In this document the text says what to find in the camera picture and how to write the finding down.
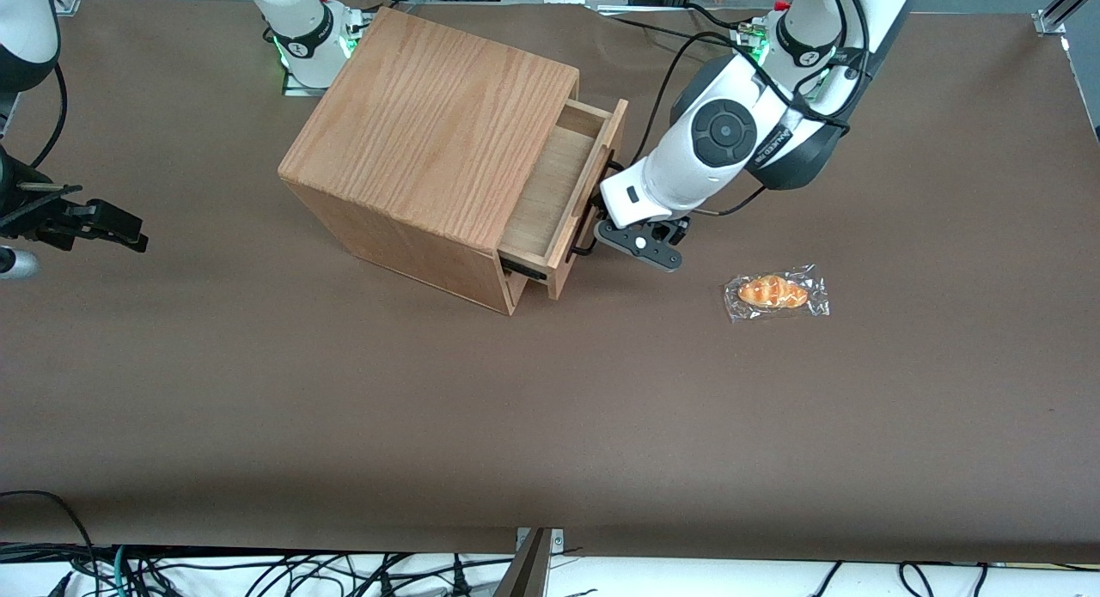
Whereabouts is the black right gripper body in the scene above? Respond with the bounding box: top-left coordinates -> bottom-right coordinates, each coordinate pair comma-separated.
0,146 -> 87,241

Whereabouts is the black metal drawer handle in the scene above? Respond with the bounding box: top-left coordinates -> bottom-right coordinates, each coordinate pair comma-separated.
569,150 -> 626,259

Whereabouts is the wooden drawer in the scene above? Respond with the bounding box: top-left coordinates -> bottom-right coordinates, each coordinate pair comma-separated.
497,99 -> 630,302

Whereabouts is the wooden drawer cabinet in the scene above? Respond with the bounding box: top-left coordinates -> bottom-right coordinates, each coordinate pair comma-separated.
278,7 -> 581,316

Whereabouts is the bread roll in clear wrapper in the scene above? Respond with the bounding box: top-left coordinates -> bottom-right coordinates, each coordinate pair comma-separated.
724,264 -> 832,325

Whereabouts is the large table cover sheet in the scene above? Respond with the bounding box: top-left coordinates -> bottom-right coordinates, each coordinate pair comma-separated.
0,0 -> 1100,565

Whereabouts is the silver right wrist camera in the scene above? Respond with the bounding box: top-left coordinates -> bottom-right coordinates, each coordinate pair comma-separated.
0,247 -> 41,281

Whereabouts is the black drawer slide rail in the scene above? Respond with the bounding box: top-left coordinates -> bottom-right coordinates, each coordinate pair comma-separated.
500,255 -> 551,282

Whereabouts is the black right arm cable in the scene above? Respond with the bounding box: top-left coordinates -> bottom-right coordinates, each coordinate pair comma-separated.
30,63 -> 69,170

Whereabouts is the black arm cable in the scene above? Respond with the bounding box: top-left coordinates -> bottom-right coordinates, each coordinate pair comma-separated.
30,63 -> 69,170
632,0 -> 874,220

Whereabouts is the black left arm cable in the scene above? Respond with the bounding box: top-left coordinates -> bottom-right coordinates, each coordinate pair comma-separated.
632,0 -> 874,220

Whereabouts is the black table cable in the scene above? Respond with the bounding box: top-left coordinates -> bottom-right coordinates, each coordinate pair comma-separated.
593,3 -> 757,52

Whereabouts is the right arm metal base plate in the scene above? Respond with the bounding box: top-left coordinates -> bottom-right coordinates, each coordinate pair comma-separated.
282,69 -> 346,98

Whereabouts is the black looped cable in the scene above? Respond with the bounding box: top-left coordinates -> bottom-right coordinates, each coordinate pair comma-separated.
0,490 -> 102,597

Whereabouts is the metal table bracket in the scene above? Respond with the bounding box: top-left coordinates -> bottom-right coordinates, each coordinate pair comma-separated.
516,527 -> 566,557

